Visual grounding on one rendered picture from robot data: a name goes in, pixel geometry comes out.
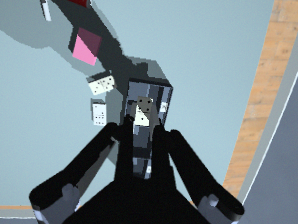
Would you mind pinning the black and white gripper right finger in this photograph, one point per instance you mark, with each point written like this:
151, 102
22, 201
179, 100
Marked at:
212, 200

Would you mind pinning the dark grey rack of bins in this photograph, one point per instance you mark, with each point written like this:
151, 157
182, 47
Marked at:
161, 94

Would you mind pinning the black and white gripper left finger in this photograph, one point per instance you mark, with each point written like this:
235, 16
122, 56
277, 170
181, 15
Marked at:
54, 200

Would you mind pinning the red battery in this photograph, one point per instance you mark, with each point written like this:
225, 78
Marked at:
84, 3

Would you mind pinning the white domino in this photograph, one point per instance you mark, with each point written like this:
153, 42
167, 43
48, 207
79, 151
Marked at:
99, 114
103, 85
143, 110

